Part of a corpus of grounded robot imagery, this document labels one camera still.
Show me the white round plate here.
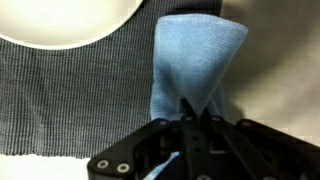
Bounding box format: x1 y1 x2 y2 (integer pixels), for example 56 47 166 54
0 0 145 51

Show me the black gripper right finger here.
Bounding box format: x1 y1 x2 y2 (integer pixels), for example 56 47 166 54
199 107 320 180

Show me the blue cloth towel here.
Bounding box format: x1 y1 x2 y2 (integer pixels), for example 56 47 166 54
143 13 250 180

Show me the dark blue placemat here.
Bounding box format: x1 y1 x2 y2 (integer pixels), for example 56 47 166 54
0 0 223 160

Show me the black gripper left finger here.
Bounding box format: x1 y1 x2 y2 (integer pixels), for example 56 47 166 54
86 97 202 180

